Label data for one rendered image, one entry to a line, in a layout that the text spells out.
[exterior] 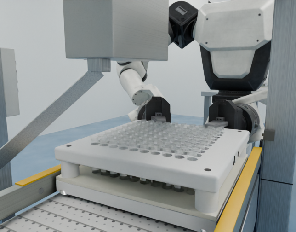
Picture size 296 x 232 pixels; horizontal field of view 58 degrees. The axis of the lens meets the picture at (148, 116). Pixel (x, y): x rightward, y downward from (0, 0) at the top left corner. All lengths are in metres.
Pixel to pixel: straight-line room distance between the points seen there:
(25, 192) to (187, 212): 0.22
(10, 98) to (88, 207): 0.82
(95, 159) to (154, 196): 0.09
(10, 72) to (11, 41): 3.05
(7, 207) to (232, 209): 0.28
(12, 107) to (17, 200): 0.79
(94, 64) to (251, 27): 0.60
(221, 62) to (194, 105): 4.95
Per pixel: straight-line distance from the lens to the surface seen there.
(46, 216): 0.40
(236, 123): 0.58
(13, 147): 0.49
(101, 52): 0.45
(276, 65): 0.58
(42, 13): 4.56
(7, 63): 1.16
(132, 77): 0.91
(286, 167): 0.61
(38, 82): 4.41
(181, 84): 5.98
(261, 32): 0.94
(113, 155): 0.37
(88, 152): 0.39
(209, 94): 2.05
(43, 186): 0.43
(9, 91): 1.16
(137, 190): 0.37
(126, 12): 0.48
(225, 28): 0.96
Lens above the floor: 1.02
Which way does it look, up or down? 10 degrees down
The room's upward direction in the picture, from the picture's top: straight up
